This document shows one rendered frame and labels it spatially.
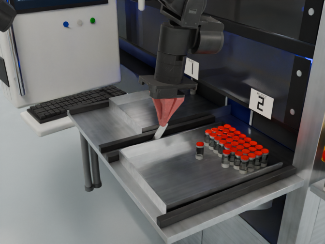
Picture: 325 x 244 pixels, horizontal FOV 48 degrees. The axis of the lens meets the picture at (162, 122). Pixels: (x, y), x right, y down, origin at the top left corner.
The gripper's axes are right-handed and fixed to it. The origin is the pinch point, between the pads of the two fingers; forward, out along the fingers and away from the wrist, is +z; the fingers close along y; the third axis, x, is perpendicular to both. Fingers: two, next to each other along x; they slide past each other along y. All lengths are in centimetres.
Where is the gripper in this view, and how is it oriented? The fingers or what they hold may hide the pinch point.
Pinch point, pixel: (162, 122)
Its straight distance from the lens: 75.5
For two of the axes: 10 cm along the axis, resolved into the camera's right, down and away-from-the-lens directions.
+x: -5.0, -4.0, 7.7
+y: 8.6, -0.9, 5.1
